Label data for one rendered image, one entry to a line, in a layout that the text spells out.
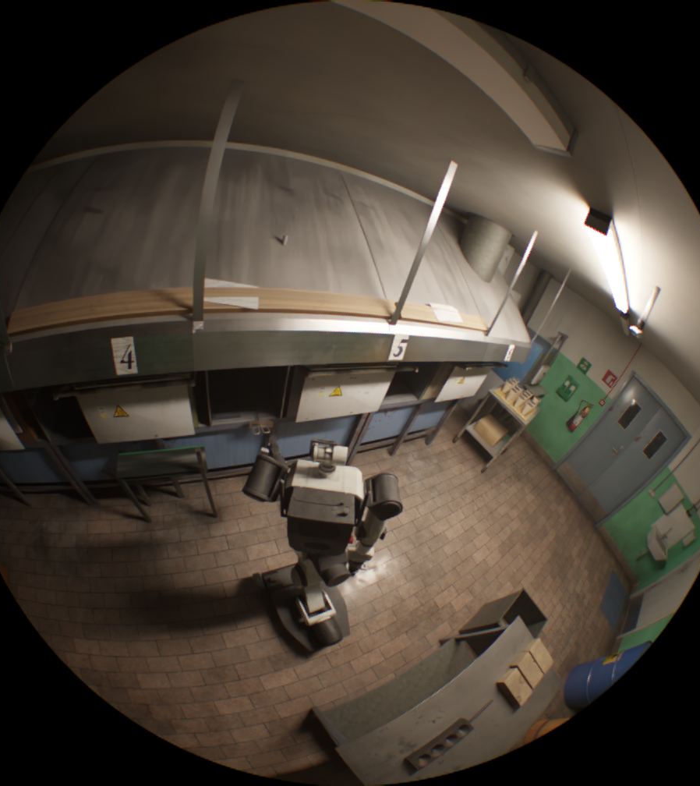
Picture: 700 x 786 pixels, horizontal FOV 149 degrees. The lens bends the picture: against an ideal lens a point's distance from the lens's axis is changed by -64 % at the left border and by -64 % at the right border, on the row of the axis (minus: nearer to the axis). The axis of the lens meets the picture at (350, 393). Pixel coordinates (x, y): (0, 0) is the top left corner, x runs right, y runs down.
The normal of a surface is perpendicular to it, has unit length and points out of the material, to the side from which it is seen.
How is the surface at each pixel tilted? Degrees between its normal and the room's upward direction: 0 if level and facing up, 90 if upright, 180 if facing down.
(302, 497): 15
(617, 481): 90
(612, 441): 90
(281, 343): 80
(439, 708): 0
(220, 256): 33
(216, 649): 0
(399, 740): 0
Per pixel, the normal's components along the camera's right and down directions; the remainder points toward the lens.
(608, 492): -0.86, 0.08
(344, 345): 0.47, 0.51
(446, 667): 0.27, -0.75
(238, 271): 0.46, -0.28
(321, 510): 0.15, -0.89
